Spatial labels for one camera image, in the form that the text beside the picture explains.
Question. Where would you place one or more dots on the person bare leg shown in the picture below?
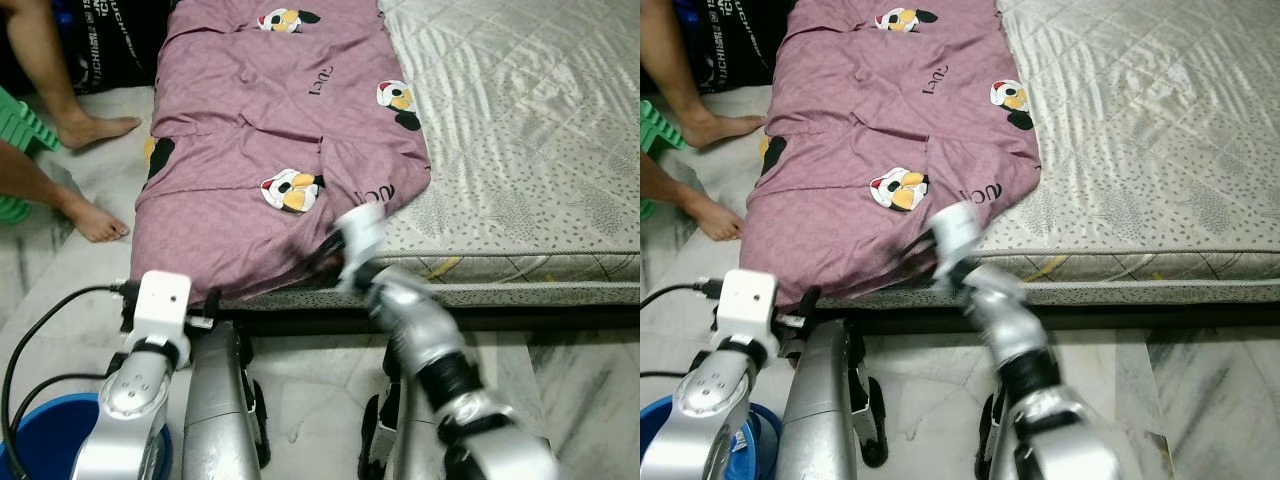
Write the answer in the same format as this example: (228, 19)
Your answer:
(45, 70)
(680, 70)
(690, 200)
(60, 195)

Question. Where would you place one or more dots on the silver robot left leg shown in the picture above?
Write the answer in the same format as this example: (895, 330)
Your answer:
(220, 410)
(825, 410)

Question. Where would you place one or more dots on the green plastic stool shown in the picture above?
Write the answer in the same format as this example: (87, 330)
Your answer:
(655, 130)
(20, 120)

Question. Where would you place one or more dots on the pink cartoon print blanket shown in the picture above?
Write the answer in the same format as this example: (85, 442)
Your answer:
(250, 130)
(860, 130)

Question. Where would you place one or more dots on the person bare left leg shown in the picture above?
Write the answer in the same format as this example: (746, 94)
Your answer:
(45, 70)
(680, 70)

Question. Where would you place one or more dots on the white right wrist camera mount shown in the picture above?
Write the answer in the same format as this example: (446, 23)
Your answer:
(958, 230)
(362, 235)

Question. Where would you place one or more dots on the person bare right leg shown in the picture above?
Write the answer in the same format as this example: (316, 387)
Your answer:
(690, 200)
(60, 195)

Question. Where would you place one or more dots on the silver robot right leg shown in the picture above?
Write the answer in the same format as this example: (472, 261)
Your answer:
(995, 440)
(385, 440)

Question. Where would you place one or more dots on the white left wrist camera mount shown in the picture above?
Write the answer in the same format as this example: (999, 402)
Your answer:
(748, 300)
(160, 300)

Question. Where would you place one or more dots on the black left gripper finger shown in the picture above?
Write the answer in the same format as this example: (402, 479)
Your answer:
(810, 299)
(213, 300)

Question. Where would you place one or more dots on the silver robot leg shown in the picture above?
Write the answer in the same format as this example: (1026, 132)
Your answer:
(220, 410)
(385, 440)
(995, 440)
(825, 410)

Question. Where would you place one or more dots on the blue plastic bucket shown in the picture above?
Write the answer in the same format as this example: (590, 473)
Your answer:
(50, 440)
(652, 430)

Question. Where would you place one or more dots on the quilted bed base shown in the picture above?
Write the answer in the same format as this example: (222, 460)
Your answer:
(1150, 292)
(540, 295)

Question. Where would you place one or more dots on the white quilted mattress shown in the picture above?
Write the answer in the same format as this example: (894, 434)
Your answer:
(1150, 120)
(530, 120)

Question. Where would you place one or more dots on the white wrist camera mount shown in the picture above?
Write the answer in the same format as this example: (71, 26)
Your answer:
(958, 230)
(748, 300)
(362, 235)
(160, 300)

